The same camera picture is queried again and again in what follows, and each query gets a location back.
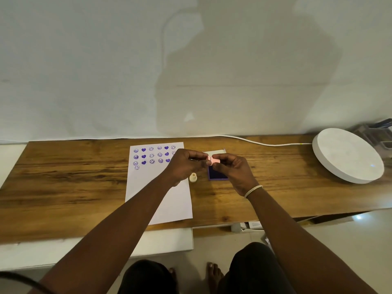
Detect person's left hand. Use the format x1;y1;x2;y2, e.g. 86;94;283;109
164;148;212;187

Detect person's right hand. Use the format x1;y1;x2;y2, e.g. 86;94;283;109
212;153;260;198

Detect purple ink pad base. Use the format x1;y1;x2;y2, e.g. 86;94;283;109
207;164;229;181

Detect white stamped paper sheet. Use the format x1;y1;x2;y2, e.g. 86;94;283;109
125;142;194;226

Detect person's right forearm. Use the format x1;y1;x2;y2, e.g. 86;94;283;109
245;186;379;294

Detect white wristband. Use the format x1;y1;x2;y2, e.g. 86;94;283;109
243;185;264;199

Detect wooden board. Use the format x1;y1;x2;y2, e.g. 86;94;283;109
0;134;392;245

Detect white round disc lamp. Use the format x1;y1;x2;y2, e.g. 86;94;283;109
312;128;385;185

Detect clear plastic container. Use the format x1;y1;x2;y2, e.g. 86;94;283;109
349;118;392;158

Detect white cable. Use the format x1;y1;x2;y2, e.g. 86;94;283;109
0;134;314;147

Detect black cable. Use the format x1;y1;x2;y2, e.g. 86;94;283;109
0;271;40;294

